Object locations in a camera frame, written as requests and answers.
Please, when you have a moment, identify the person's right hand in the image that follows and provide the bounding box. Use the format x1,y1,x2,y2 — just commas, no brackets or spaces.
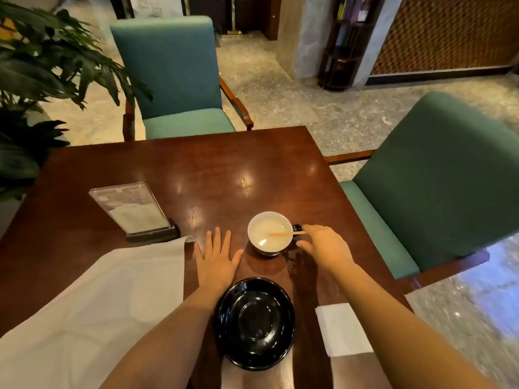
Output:
297,224,357,276

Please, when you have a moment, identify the person's left hand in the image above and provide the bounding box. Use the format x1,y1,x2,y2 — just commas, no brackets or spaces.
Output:
194,227,245,295

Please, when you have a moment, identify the person's left forearm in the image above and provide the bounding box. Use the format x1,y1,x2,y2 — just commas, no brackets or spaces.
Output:
99,285,228,389

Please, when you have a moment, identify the person's right forearm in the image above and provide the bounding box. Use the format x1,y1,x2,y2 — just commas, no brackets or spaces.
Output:
324,262,500,389

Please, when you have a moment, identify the black glossy saucer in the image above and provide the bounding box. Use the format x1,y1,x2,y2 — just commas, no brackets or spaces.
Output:
214,277,297,371

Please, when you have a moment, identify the clear acrylic sign holder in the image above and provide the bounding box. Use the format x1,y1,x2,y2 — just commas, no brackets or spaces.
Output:
88,182,181,243

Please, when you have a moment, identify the white paper napkin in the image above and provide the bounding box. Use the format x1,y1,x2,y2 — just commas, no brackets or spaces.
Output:
315,303,374,358

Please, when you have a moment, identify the grey cloth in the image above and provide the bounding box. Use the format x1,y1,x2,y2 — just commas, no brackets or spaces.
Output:
0,236,195,389

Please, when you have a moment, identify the teal upholstered wooden armchair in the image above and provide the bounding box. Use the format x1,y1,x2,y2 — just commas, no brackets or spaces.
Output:
324,91,519,294
109,16,254,142

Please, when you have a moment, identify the dark wooden shelf rack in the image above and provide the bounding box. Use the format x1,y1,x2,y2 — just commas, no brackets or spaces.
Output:
317,0,386,92

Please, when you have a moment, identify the green leafy potted plant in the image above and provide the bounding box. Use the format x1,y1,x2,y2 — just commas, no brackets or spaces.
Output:
0,0,154,204

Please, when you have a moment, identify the white framed poster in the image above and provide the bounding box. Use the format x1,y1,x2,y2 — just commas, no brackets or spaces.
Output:
130,0,185,19

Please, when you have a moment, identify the brown lattice screen panel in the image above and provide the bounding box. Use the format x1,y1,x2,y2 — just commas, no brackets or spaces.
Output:
371,0,519,76

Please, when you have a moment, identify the white cup with black handle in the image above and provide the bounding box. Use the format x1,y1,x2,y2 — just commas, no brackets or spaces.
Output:
247,211,303,257

